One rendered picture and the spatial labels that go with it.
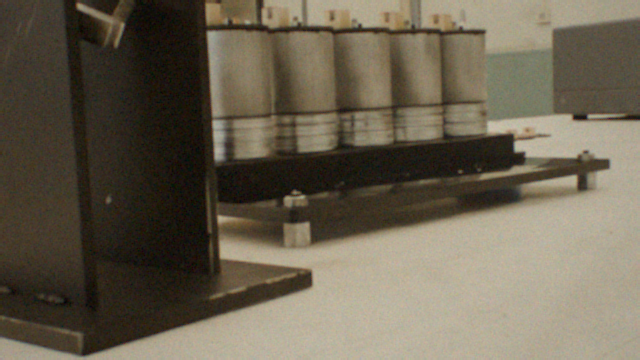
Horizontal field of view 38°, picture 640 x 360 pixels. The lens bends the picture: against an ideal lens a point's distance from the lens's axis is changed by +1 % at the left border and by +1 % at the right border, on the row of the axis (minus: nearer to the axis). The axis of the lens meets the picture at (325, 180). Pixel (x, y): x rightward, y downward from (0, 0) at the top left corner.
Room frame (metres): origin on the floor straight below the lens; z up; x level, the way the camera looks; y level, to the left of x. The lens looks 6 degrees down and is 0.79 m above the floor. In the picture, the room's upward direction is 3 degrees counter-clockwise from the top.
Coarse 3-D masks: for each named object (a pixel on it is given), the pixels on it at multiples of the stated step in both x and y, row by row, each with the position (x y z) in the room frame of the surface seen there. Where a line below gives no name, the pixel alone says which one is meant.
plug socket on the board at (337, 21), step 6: (330, 12) 0.32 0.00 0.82; (336, 12) 0.32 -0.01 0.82; (342, 12) 0.32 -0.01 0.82; (348, 12) 0.32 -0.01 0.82; (330, 18) 0.32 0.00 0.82; (336, 18) 0.32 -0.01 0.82; (342, 18) 0.32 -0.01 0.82; (348, 18) 0.32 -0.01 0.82; (330, 24) 0.32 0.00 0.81; (336, 24) 0.32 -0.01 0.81; (342, 24) 0.32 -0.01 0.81; (348, 24) 0.32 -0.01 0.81
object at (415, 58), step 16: (416, 32) 0.33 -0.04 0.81; (432, 32) 0.34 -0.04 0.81; (400, 48) 0.33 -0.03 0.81; (416, 48) 0.33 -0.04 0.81; (432, 48) 0.34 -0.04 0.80; (400, 64) 0.33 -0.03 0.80; (416, 64) 0.33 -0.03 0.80; (432, 64) 0.34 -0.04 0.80; (400, 80) 0.33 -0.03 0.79; (416, 80) 0.33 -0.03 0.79; (432, 80) 0.34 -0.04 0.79; (400, 96) 0.33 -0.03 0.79; (416, 96) 0.33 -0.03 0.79; (432, 96) 0.34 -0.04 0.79; (400, 112) 0.33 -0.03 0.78; (416, 112) 0.33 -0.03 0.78; (432, 112) 0.34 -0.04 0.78; (400, 128) 0.33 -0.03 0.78; (416, 128) 0.33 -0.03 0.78; (432, 128) 0.34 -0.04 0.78
